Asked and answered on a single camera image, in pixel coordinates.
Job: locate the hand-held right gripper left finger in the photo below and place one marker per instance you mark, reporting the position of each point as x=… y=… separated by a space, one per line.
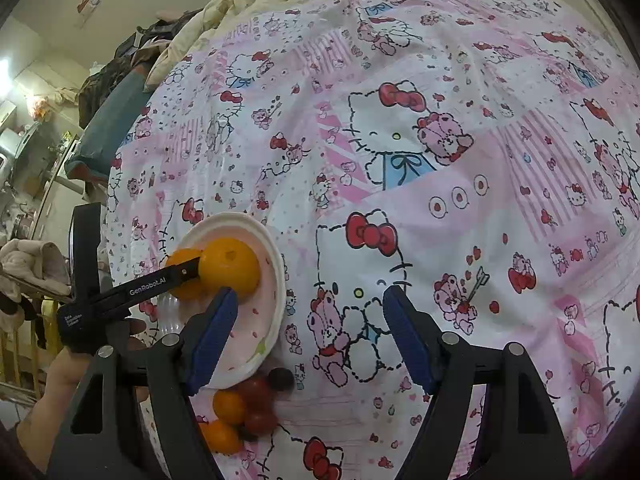
x=216 y=340

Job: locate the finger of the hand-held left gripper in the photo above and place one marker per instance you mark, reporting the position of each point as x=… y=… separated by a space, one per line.
x=145 y=287

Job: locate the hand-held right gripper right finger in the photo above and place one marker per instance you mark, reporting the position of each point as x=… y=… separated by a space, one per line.
x=410 y=340

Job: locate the white round plate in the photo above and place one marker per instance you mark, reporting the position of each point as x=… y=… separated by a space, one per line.
x=260 y=325

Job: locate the small orange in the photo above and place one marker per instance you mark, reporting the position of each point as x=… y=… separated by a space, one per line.
x=229 y=405
x=222 y=437

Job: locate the large orange with stem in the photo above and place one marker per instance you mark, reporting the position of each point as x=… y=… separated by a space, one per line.
x=230 y=265

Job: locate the person's left forearm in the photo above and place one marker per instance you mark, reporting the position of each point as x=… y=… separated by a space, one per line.
x=50 y=390

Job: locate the person's left hand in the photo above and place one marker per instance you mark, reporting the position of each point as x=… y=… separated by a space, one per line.
x=134 y=329

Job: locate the red cherry tomato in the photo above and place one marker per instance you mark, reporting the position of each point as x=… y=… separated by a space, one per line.
x=255 y=391
x=260 y=422

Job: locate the dark purple grape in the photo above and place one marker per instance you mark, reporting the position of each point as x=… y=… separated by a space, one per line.
x=280 y=379

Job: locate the beige cloth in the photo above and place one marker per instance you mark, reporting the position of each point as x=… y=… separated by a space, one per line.
x=30 y=260

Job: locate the pink cartoon printed bedsheet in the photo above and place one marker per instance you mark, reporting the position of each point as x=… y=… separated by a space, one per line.
x=400 y=160

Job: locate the dark clothes pile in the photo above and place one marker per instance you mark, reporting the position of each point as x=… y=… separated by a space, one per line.
x=135 y=45

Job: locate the cream quilt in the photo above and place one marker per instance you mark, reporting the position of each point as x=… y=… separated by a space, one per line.
x=235 y=5

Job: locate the wall sticker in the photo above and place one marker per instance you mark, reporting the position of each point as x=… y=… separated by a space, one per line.
x=89 y=4

